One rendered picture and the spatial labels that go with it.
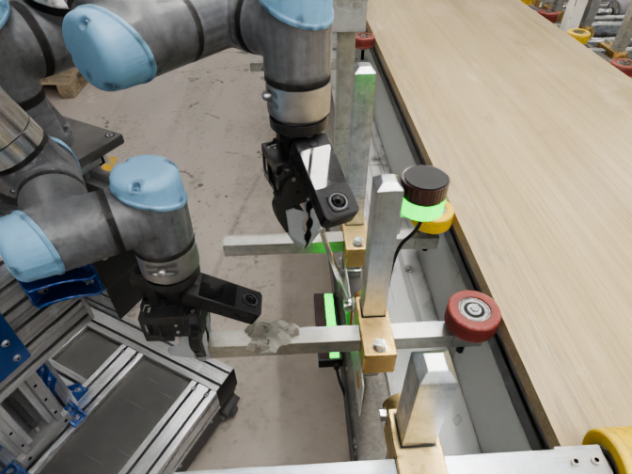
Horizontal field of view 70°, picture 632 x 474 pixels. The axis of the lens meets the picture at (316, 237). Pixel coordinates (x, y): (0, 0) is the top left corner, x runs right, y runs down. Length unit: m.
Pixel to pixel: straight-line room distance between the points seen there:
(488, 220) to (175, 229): 0.60
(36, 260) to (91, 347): 1.15
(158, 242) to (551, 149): 0.93
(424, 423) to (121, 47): 0.45
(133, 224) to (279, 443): 1.17
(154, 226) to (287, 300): 1.41
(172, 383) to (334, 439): 0.54
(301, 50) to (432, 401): 0.36
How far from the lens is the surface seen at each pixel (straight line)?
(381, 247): 0.63
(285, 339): 0.72
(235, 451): 1.60
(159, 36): 0.49
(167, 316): 0.65
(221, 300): 0.64
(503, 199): 0.99
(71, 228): 0.53
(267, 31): 0.50
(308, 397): 1.66
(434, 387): 0.43
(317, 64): 0.51
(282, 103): 0.52
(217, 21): 0.53
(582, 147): 1.25
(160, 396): 1.49
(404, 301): 1.11
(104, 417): 1.51
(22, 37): 0.86
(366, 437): 0.83
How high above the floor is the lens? 1.45
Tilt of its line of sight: 42 degrees down
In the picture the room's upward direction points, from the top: straight up
